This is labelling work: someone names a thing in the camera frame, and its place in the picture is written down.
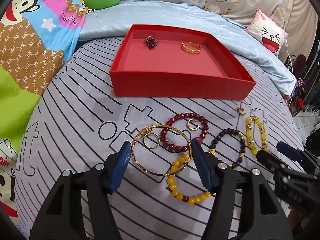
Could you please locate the thin gold bangle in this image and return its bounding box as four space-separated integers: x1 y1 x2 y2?
131 124 191 177

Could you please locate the dark red chair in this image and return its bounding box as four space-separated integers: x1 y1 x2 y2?
285 54 307 80

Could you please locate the yellow jade gold bracelet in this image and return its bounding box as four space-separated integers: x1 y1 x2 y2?
246 115 269 156

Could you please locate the dark brown bead bracelet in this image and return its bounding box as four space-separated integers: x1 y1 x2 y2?
208 128 247 169

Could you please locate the red cardboard tray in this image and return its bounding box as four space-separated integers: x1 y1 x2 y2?
110 24 256 100

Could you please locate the plain gold ring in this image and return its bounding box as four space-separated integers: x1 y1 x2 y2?
143 132 161 150

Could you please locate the light blue quilt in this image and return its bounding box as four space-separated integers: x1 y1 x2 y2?
79 0 297 95

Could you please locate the white charging cable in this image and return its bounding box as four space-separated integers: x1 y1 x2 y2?
277 0 298 111

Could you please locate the gold woven cuff bangle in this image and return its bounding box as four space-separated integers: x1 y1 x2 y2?
181 42 202 55

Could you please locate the pink cartoon face cushion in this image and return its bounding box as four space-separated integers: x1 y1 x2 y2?
245 8 289 56

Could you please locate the dark red bead bracelet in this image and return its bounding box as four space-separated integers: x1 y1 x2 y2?
159 113 209 153

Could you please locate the grey striped bed sheet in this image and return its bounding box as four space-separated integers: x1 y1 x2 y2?
15 37 303 239

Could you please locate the garnet multi-strand bracelet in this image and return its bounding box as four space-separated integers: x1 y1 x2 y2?
143 35 160 50

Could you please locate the cartoon monkey colourful blanket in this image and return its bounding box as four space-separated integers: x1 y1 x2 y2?
1 0 86 223

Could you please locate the yellow amber bead bracelet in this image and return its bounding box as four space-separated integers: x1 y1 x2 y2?
166 154 213 205

